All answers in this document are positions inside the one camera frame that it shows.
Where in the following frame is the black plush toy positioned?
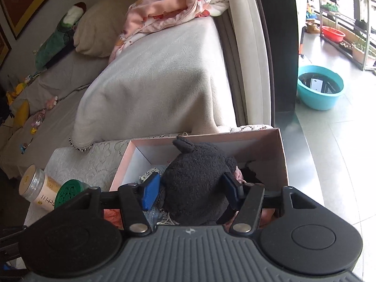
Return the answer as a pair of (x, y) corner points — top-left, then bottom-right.
(161, 136), (237, 225)

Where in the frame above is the pink fabric piece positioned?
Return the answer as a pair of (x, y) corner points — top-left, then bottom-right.
(104, 185), (277, 229)

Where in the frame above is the pink cardboard box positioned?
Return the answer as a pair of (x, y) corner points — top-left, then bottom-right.
(110, 129), (289, 192)

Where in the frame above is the floral tin with silver lid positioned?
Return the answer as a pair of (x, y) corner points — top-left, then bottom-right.
(19, 164), (61, 212)

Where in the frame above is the green lid glass jar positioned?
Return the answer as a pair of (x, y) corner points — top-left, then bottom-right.
(54, 179), (89, 209)

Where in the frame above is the grey covered sofa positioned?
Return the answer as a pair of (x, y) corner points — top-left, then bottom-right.
(1, 17), (236, 178)

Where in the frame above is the pink small plush toy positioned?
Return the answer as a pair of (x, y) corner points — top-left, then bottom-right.
(45, 96), (59, 110)

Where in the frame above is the yellow cushion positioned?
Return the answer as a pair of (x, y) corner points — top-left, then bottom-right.
(13, 100), (29, 131)

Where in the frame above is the teal water basin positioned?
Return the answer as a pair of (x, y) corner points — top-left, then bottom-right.
(297, 65), (344, 111)

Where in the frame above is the beige curtain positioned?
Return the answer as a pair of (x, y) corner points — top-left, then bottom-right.
(214, 0), (275, 126)

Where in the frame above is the beige pillow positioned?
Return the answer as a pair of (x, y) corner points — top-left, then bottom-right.
(73, 0), (136, 58)

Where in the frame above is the green plush toy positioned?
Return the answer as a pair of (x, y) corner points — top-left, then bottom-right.
(35, 2), (87, 72)

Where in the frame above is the pink floral blanket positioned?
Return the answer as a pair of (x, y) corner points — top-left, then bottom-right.
(108, 0), (229, 63)

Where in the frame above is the red plastic basin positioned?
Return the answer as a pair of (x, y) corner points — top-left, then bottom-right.
(322, 26), (345, 43)

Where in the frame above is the middle framed red picture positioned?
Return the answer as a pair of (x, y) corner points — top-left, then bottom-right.
(0, 26), (12, 69)

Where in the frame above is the metal balcony shelf rack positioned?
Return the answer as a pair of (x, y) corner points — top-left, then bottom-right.
(319, 0), (375, 72)

